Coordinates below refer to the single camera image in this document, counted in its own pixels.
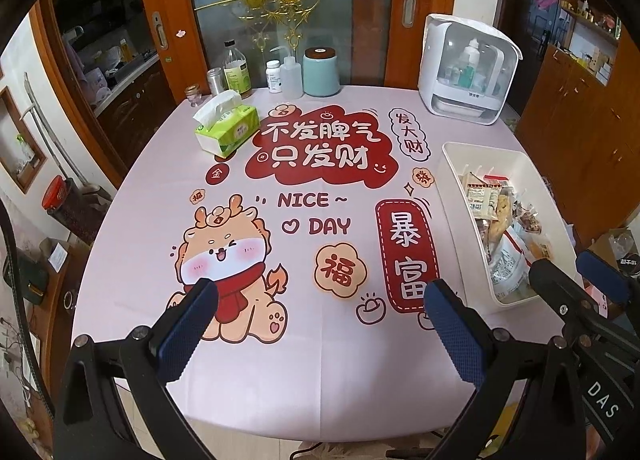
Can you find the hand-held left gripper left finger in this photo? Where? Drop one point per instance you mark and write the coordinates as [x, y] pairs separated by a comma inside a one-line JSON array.
[[187, 327]]

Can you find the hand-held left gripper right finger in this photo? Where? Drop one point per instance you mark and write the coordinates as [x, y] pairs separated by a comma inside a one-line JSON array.
[[455, 335]]

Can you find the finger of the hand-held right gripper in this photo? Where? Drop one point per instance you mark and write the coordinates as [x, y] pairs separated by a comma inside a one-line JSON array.
[[550, 280], [600, 272]]

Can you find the orange pastry packet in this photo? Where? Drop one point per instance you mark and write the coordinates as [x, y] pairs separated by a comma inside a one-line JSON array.
[[542, 250]]

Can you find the large pale printed packet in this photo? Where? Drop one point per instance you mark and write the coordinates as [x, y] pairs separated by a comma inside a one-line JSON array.
[[507, 265]]

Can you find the clear nut packet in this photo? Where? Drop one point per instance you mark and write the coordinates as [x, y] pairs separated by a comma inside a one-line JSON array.
[[528, 220]]

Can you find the rice block packet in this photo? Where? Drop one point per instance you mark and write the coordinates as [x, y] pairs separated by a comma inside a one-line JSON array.
[[502, 215]]

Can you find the clear rice crisp packet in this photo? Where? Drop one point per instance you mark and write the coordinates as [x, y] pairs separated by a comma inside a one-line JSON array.
[[481, 197]]

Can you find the red-white snack packet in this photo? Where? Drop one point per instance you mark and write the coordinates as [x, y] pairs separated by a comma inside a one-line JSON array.
[[492, 175]]

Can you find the white plastic bin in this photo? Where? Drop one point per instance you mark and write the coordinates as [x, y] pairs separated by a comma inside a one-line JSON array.
[[452, 165]]

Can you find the cardboard box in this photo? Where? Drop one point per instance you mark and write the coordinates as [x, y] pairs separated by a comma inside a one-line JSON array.
[[617, 245]]

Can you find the pink printed tablecloth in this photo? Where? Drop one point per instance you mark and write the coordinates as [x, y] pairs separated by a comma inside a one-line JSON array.
[[325, 390]]

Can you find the wooden cabinet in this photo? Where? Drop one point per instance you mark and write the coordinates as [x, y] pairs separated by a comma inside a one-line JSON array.
[[575, 115]]

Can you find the red-lidded dark basket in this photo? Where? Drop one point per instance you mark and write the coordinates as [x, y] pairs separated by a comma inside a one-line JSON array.
[[57, 197]]

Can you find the green tissue pack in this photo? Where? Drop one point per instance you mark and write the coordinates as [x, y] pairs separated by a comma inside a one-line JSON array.
[[230, 130]]

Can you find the white bottle teal label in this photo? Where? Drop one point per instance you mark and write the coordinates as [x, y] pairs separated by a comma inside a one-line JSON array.
[[471, 65]]

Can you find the small glass jar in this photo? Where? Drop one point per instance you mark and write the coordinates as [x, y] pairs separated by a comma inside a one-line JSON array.
[[193, 96]]

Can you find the white sterilizer cabinet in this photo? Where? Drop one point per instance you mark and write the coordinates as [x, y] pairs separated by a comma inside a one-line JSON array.
[[430, 65]]

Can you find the metal can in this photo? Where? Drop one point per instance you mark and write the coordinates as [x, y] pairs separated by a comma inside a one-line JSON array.
[[216, 83]]

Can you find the glass bottle green label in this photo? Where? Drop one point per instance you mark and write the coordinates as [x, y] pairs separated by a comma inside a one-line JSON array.
[[236, 75]]

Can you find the white pill bottle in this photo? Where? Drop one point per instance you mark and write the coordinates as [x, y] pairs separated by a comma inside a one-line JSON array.
[[273, 78]]

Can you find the white squeeze bottle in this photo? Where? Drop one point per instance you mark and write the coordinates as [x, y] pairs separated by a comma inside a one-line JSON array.
[[292, 79]]

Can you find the teal canister brown lid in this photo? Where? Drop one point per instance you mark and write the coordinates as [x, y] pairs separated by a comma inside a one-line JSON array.
[[322, 75]]

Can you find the wooden wall shelf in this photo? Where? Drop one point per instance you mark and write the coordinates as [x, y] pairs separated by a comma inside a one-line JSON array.
[[590, 35]]

